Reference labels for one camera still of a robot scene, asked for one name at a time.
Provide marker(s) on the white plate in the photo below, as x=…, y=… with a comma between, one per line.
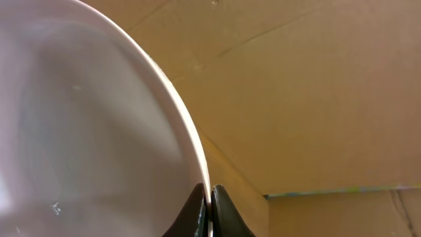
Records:
x=95, y=140

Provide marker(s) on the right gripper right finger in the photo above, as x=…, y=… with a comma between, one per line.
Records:
x=227, y=222

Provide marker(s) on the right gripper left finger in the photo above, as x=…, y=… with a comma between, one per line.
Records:
x=192, y=219

